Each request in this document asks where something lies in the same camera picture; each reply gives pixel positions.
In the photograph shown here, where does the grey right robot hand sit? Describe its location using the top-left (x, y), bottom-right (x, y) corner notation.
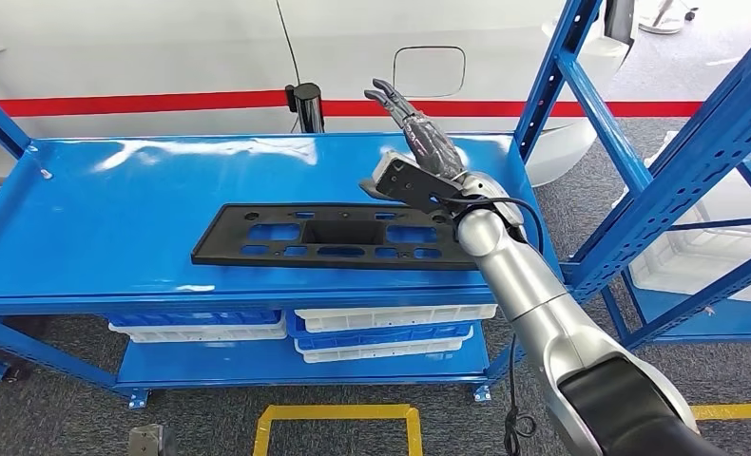
top-left (363, 78), bottom-right (470, 185)

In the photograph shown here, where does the black plastic frame part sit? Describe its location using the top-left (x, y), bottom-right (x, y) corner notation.
top-left (190, 202), bottom-right (481, 272)

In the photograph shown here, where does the white stand base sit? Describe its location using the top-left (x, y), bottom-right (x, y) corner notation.
top-left (636, 0), bottom-right (699, 36)

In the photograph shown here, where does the yellow floor tape square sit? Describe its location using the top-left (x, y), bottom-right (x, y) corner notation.
top-left (690, 402), bottom-right (751, 422)
top-left (252, 404), bottom-right (425, 456)

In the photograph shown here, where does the white vehicle with red stripe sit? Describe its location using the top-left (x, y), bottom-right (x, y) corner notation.
top-left (0, 0), bottom-right (642, 190)

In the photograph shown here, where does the stack of white crates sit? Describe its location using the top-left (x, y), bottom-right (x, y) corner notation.
top-left (611, 130), bottom-right (751, 308)

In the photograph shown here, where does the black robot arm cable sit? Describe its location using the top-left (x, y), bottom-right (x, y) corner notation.
top-left (438, 197), bottom-right (545, 456)

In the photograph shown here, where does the black stanchion post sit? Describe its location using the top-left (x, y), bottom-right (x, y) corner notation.
top-left (284, 82), bottom-right (326, 135)

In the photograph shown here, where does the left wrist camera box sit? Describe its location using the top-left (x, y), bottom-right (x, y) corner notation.
top-left (127, 424), bottom-right (179, 456)

